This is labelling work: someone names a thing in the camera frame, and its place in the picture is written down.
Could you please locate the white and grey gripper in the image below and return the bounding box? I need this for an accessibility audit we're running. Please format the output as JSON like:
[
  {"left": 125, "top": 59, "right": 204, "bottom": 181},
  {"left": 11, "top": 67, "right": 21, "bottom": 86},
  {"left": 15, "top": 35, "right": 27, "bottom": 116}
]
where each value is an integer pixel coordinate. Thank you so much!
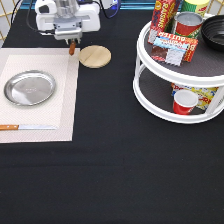
[{"left": 35, "top": 7, "right": 100, "bottom": 42}]

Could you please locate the fork with orange wooden handle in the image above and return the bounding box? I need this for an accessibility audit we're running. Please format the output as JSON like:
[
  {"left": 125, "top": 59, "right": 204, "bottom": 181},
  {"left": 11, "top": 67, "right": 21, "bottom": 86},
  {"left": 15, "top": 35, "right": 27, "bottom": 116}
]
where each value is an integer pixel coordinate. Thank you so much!
[{"left": 69, "top": 41, "right": 76, "bottom": 56}]

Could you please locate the round silver metal plate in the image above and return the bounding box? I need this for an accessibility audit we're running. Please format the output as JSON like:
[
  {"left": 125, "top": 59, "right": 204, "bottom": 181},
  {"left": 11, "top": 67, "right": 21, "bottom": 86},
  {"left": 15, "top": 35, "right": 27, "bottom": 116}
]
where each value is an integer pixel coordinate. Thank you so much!
[{"left": 4, "top": 70, "right": 56, "bottom": 106}]

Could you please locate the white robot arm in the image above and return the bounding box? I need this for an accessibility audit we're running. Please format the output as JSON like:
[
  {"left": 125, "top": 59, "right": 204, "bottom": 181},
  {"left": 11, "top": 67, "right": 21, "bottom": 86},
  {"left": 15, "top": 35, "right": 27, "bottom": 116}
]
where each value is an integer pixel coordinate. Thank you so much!
[{"left": 35, "top": 0, "right": 100, "bottom": 43}]

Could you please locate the round wooden coaster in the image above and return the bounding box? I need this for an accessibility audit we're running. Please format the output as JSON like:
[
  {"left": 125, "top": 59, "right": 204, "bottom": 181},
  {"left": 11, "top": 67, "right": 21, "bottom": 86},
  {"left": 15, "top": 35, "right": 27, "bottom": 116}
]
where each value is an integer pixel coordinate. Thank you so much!
[{"left": 79, "top": 45, "right": 111, "bottom": 68}]

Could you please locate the beige woven placemat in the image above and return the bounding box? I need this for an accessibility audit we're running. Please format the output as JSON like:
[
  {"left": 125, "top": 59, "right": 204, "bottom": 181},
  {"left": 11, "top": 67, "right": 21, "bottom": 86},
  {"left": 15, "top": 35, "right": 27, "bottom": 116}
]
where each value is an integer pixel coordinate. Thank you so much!
[{"left": 0, "top": 48, "right": 79, "bottom": 143}]

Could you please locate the red raisins box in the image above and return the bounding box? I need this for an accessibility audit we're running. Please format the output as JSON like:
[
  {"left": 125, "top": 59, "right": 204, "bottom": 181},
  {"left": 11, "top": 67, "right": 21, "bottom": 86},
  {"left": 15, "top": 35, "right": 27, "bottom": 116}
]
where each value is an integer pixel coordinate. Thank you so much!
[{"left": 148, "top": 0, "right": 175, "bottom": 44}]

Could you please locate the brown chocolate bar packet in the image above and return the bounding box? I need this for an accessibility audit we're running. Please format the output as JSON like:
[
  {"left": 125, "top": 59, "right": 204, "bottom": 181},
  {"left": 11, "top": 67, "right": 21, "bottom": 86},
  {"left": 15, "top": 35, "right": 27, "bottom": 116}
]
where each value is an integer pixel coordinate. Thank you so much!
[{"left": 151, "top": 46, "right": 183, "bottom": 66}]

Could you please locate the red tin can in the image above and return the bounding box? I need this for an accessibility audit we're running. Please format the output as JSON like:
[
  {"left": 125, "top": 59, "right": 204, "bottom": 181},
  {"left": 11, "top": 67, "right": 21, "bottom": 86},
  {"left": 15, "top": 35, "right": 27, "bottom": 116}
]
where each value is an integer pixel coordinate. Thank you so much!
[{"left": 173, "top": 11, "right": 203, "bottom": 39}]

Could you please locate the red butter cookie box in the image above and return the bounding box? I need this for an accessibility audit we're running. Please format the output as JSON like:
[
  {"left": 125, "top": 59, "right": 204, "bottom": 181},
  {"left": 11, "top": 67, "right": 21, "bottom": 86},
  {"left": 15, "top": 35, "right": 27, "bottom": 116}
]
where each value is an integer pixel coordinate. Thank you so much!
[{"left": 152, "top": 32, "right": 198, "bottom": 63}]

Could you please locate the green yellow canister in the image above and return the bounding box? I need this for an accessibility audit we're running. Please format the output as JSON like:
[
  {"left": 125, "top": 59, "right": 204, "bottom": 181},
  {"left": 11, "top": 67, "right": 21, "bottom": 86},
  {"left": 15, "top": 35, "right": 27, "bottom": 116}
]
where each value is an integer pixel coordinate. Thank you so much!
[{"left": 181, "top": 0, "right": 210, "bottom": 16}]

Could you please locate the red plastic cup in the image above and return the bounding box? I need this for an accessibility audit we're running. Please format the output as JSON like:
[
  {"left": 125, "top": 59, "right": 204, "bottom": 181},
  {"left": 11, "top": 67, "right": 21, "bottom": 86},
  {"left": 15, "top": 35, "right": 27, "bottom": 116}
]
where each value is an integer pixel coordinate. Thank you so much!
[{"left": 173, "top": 89, "right": 198, "bottom": 115}]

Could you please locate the white two-tier turntable shelf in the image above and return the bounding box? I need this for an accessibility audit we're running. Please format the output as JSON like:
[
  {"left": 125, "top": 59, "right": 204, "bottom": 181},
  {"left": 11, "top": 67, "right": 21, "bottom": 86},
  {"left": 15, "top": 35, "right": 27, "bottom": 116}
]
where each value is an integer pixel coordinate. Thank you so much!
[{"left": 133, "top": 22, "right": 224, "bottom": 124}]

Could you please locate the black bowl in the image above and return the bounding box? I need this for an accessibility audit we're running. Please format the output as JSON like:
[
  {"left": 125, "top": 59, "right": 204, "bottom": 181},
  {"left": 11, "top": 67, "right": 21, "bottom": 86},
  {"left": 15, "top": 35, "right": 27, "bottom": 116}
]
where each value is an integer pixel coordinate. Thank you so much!
[{"left": 201, "top": 15, "right": 224, "bottom": 52}]

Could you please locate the yellow snack box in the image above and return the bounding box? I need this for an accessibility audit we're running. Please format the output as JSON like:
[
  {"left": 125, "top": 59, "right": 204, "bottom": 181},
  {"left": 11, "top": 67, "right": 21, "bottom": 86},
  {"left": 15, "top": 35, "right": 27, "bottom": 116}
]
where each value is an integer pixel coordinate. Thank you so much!
[{"left": 171, "top": 83, "right": 218, "bottom": 110}]

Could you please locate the black cable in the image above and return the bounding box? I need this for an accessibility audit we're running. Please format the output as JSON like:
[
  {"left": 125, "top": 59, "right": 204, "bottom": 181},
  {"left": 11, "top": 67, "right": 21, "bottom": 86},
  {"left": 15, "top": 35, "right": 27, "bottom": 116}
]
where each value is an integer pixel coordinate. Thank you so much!
[{"left": 10, "top": 0, "right": 56, "bottom": 35}]

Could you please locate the knife with wooden handle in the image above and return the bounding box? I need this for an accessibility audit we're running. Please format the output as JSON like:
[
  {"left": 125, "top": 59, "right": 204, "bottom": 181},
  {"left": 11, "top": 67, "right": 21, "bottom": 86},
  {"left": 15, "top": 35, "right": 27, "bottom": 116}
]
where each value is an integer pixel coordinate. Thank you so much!
[{"left": 0, "top": 124, "right": 57, "bottom": 131}]

